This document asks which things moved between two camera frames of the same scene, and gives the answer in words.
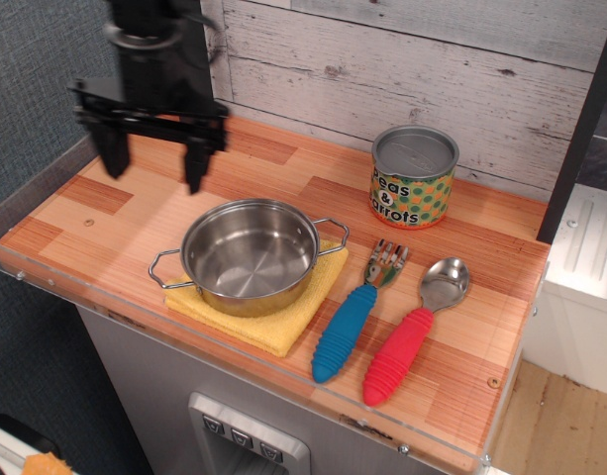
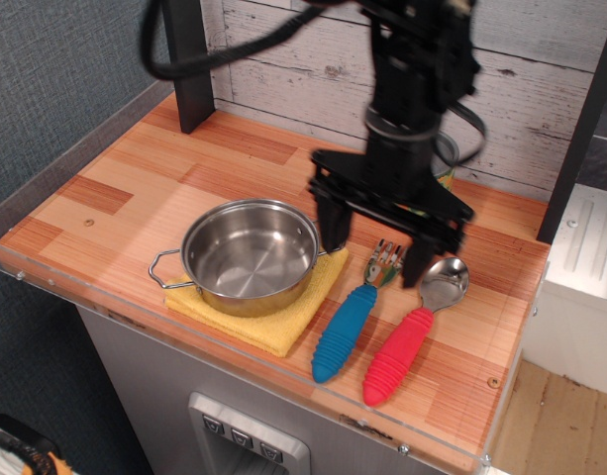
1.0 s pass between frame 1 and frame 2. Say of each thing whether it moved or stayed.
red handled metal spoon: stayed
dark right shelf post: stayed
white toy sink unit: stayed
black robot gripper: moved
